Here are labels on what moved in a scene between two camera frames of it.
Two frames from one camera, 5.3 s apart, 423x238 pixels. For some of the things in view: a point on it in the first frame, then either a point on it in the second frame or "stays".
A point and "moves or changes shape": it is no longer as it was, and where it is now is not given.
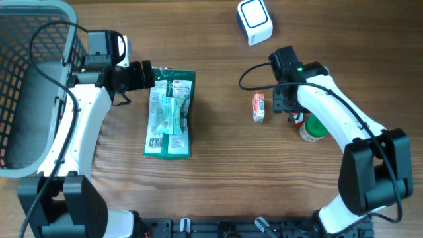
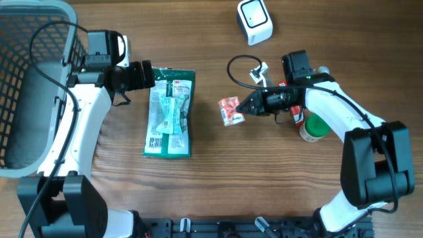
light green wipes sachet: [172, 122] stays
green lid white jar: [312, 130] stays
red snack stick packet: [299, 120] stays
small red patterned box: [258, 107] moves or changes shape
